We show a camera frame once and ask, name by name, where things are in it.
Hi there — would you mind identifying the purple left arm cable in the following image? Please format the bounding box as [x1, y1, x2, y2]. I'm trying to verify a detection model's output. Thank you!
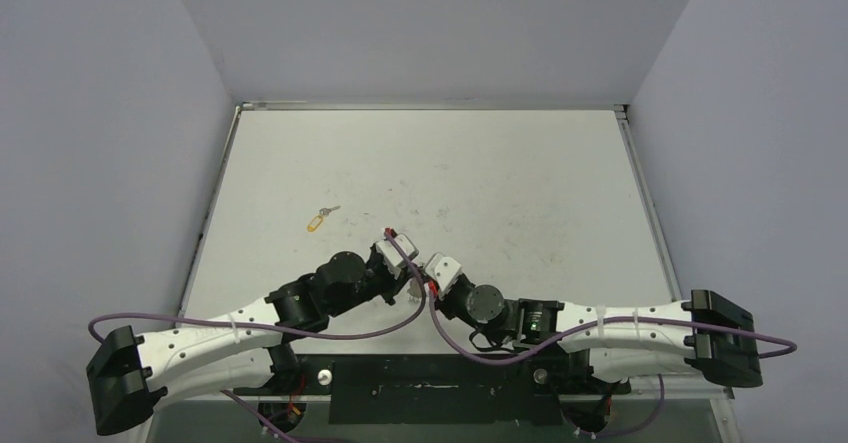
[87, 227, 429, 443]

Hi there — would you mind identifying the silver key with ring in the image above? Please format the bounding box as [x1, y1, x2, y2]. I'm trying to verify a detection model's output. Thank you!
[318, 206, 340, 218]

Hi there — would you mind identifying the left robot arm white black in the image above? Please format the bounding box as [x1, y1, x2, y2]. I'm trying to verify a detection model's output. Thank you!
[86, 251, 409, 436]

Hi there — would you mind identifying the silver carabiner keyring with rings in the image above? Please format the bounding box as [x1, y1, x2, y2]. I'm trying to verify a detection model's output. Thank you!
[406, 280, 426, 304]

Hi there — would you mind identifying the yellow key tag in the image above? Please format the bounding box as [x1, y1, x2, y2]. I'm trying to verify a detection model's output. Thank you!
[307, 214, 325, 233]

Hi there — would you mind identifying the aluminium front rail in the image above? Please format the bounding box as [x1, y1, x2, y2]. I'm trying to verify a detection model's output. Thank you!
[152, 349, 724, 410]

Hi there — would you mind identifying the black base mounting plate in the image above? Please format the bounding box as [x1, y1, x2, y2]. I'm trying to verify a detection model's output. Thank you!
[236, 354, 631, 426]

